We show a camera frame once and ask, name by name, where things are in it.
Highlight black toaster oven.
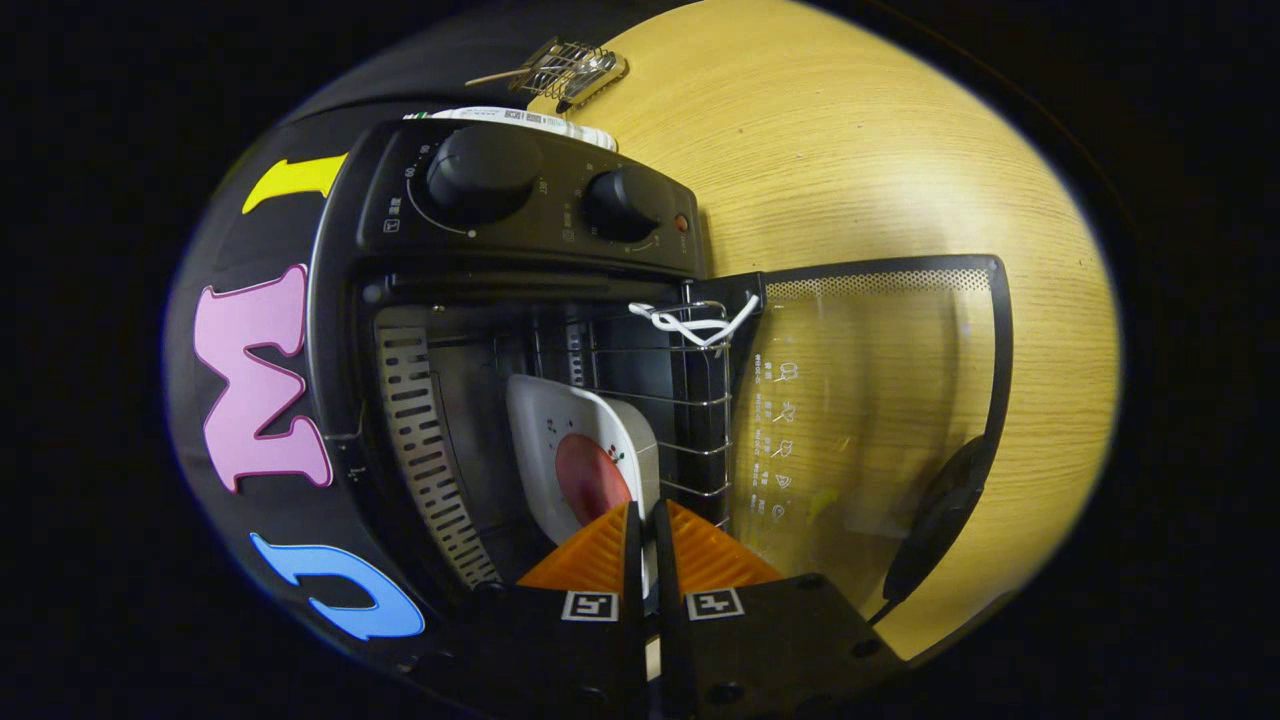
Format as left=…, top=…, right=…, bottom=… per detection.
left=308, top=118, right=1013, bottom=631

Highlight wooden stick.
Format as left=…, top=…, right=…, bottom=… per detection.
left=465, top=62, right=546, bottom=87

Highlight white cord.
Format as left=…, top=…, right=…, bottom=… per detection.
left=628, top=293, right=761, bottom=350

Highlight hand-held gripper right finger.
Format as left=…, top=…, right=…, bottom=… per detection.
left=652, top=498, right=906, bottom=720

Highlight metal wire basket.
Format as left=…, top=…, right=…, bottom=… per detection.
left=510, top=37, right=630, bottom=113

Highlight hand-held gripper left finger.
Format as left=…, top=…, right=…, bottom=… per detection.
left=400, top=500, right=646, bottom=720

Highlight white bottle green label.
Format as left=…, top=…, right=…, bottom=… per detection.
left=403, top=106, right=619, bottom=153

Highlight white square plate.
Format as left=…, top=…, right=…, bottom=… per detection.
left=505, top=374, right=661, bottom=601

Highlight round pink meat slice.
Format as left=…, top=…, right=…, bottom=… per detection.
left=555, top=433, right=633, bottom=528

